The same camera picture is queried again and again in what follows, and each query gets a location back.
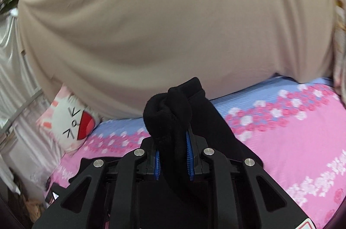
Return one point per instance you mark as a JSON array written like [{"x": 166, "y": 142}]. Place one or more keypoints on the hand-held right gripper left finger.
[{"x": 157, "y": 165}]

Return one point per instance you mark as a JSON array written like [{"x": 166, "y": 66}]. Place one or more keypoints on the grey metal rail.
[{"x": 23, "y": 107}]

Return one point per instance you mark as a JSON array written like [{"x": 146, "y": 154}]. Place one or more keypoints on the patterned beige curtain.
[{"x": 340, "y": 56}]

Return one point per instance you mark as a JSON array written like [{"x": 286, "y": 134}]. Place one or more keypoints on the pink floral bedsheet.
[{"x": 283, "y": 137}]

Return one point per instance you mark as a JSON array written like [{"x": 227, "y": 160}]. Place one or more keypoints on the beige cloth cover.
[{"x": 167, "y": 23}]

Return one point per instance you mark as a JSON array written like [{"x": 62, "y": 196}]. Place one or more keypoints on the black pants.
[{"x": 167, "y": 110}]

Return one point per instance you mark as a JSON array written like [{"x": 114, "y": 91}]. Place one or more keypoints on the silver curtain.
[{"x": 16, "y": 69}]

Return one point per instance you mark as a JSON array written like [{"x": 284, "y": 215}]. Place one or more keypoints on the white cat face pillow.
[{"x": 70, "y": 121}]

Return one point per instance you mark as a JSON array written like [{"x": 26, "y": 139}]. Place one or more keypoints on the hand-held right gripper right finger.
[{"x": 190, "y": 161}]

